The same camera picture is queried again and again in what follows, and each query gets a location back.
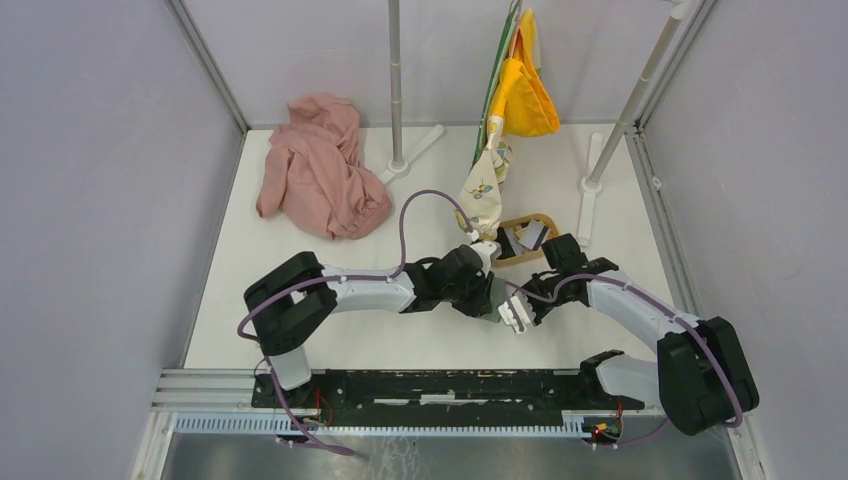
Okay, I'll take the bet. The metal rack pole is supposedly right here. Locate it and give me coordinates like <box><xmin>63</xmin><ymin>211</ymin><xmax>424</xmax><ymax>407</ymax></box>
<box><xmin>576</xmin><ymin>0</ymin><xmax>691</xmax><ymax>247</ymax></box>
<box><xmin>379</xmin><ymin>0</ymin><xmax>445</xmax><ymax>186</ymax></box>

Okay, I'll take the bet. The right metal rack pole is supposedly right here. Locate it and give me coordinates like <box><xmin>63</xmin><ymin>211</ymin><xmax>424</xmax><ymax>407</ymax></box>
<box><xmin>576</xmin><ymin>0</ymin><xmax>691</xmax><ymax>247</ymax></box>

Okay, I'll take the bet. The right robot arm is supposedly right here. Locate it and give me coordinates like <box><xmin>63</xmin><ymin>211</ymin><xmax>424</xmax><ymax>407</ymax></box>
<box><xmin>499</xmin><ymin>234</ymin><xmax>760</xmax><ymax>436</ymax></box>

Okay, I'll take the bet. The white slotted cable duct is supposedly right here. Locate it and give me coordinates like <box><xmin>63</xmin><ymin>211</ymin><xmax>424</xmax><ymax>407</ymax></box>
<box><xmin>173</xmin><ymin>413</ymin><xmax>588</xmax><ymax>439</ymax></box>

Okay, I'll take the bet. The left metal rack pole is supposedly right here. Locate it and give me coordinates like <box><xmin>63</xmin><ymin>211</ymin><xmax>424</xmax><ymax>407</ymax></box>
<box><xmin>379</xmin><ymin>0</ymin><xmax>445</xmax><ymax>186</ymax></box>

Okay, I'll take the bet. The black phone in tray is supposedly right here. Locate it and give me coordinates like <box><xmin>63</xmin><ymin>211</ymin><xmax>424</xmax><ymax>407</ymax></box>
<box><xmin>496</xmin><ymin>227</ymin><xmax>525</xmax><ymax>260</ymax></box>

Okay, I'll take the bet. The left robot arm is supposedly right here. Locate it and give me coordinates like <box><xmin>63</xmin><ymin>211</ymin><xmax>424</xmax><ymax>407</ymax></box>
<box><xmin>243</xmin><ymin>241</ymin><xmax>499</xmax><ymax>408</ymax></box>

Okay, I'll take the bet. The pink crumpled garment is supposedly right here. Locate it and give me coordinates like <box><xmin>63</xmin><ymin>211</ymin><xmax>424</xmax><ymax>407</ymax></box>
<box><xmin>255</xmin><ymin>93</ymin><xmax>393</xmax><ymax>240</ymax></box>

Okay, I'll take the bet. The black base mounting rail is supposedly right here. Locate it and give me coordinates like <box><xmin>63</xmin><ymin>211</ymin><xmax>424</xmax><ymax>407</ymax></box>
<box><xmin>282</xmin><ymin>369</ymin><xmax>644</xmax><ymax>427</ymax></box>

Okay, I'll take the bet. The cartoon print children's garment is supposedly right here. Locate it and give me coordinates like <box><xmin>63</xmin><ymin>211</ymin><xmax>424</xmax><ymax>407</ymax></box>
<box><xmin>456</xmin><ymin>1</ymin><xmax>560</xmax><ymax>240</ymax></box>

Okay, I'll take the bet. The yellow oval tray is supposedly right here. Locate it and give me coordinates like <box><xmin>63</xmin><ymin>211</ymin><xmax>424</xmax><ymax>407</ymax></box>
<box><xmin>493</xmin><ymin>213</ymin><xmax>560</xmax><ymax>267</ymax></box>

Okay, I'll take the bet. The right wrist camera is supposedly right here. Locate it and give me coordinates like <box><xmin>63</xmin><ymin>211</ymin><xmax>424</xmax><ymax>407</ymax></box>
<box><xmin>497</xmin><ymin>293</ymin><xmax>538</xmax><ymax>334</ymax></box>

